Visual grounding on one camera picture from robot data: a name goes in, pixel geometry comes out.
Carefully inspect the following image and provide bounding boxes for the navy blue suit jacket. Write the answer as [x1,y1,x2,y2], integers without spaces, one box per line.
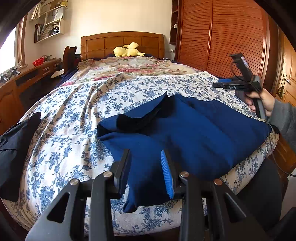
[97,94,271,213]

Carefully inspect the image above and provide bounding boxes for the grey right sleeve forearm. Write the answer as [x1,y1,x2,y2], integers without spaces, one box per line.
[268,100,296,152]

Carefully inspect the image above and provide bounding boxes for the person's right hand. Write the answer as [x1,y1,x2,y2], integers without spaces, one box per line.
[244,88,275,117]

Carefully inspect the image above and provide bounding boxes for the black tag on door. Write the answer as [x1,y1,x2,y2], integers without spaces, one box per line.
[277,86,285,100]

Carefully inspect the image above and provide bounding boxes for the wooden room door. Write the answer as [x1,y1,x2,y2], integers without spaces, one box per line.
[272,29,295,177]

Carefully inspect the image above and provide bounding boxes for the wooden louvered wardrobe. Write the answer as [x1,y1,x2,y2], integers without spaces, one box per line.
[171,1,278,90]

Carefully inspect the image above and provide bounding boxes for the person's dark trouser leg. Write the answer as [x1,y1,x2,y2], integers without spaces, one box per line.
[237,158,282,233]

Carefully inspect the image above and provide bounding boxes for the blue floral bed sheet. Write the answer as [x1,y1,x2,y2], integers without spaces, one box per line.
[4,72,279,235]

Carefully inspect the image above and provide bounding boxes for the folded black garment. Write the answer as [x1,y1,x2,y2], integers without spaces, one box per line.
[0,112,41,202]

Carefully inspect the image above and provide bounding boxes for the yellow plush toy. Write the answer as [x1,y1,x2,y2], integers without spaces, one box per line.
[113,42,144,57]

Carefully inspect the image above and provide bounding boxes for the wooden bed headboard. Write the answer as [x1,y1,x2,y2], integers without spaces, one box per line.
[80,31,165,60]

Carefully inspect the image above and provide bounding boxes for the pink floral quilt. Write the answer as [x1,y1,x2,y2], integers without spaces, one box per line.
[60,56,199,86]

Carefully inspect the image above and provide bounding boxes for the long wooden desk cabinet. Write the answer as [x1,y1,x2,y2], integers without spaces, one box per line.
[1,58,61,133]

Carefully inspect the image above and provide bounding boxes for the dark wooden chair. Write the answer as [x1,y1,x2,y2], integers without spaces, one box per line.
[63,46,79,73]

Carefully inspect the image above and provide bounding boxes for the black devices on desk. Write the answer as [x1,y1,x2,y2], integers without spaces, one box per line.
[1,67,21,83]

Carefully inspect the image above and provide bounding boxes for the metal door handle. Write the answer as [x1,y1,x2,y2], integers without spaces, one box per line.
[281,73,291,89]

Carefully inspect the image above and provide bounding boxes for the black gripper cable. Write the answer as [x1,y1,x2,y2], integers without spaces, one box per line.
[230,61,296,178]

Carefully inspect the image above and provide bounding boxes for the window with wooden frame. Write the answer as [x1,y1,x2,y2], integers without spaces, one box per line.
[1,15,28,73]

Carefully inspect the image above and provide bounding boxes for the white wall shelf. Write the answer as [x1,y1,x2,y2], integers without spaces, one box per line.
[30,0,68,43]

